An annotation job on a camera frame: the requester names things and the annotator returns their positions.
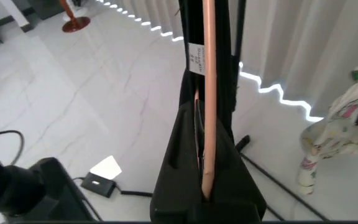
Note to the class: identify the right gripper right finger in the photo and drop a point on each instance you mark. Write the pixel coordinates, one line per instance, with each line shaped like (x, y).
(235, 186)

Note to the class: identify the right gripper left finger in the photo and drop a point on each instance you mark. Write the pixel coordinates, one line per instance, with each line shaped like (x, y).
(176, 174)

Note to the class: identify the pink clothes hanger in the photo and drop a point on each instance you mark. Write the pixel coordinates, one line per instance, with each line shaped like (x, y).
(210, 93)

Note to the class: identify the cream printed garment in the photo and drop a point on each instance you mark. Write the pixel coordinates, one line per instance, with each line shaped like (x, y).
(343, 124)

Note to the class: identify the black garment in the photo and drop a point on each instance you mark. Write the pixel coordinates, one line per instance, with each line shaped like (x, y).
(225, 46)

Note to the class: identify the black clothes rack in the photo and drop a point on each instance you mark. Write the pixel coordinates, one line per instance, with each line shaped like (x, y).
(278, 183)

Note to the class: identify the white curtain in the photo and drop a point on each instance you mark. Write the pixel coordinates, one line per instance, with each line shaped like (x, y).
(291, 37)

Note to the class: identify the red pedestal stand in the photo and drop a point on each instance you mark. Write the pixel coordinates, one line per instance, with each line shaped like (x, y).
(75, 23)

